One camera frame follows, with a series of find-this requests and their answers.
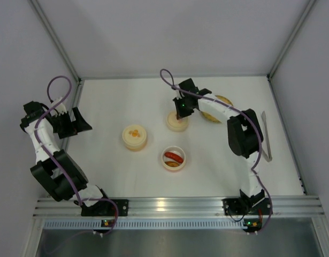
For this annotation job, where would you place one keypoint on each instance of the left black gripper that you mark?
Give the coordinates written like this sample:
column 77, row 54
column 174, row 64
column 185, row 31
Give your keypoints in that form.
column 73, row 123

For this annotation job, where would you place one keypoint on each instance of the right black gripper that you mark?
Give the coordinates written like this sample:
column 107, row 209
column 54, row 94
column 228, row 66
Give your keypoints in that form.
column 182, row 112

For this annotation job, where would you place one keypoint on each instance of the cream lid pink decoration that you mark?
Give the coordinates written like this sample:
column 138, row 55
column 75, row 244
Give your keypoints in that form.
column 176, row 125

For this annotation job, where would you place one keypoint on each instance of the red sausage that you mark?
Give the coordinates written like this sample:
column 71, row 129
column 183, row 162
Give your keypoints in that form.
column 174, row 157

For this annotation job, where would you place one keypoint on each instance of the cream lid orange decoration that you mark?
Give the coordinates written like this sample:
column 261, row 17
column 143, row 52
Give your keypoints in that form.
column 134, row 134

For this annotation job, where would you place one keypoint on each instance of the yellow lunch box bowl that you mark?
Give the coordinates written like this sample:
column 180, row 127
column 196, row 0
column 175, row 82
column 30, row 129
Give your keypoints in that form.
column 135, row 147

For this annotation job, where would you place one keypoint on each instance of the orange sausage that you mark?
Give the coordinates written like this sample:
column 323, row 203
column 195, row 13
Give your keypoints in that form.
column 172, row 164

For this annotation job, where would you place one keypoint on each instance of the metal food tongs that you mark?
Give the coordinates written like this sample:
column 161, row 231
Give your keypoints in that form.
column 266, row 153

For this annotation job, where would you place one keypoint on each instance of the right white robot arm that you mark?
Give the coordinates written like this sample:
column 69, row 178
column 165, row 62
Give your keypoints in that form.
column 244, row 137

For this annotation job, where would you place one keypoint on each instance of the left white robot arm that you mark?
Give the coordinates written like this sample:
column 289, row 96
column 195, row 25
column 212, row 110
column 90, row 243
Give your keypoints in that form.
column 54, row 169

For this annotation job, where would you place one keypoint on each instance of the pink lunch box bowl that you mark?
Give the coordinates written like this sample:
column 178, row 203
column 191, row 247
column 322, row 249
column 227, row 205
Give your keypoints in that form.
column 177, row 150

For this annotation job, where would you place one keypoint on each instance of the round woven bamboo plate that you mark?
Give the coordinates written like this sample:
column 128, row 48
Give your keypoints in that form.
column 210, row 117

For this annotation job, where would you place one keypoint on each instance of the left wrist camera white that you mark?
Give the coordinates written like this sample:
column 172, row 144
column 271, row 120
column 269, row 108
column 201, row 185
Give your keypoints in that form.
column 59, row 109

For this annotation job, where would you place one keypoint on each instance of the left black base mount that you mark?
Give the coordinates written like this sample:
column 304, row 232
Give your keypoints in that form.
column 106, row 208

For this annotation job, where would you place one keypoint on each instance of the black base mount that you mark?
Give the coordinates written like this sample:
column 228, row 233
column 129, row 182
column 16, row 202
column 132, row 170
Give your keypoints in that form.
column 241, row 206
column 106, row 208

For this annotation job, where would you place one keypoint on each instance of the slotted grey cable duct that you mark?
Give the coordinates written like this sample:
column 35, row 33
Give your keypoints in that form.
column 142, row 224

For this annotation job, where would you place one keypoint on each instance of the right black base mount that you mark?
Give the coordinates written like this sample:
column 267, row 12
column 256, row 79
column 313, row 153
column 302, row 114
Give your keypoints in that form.
column 241, row 206

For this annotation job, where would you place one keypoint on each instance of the aluminium mounting rail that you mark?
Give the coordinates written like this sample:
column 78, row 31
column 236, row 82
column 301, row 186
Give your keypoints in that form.
column 204, row 207

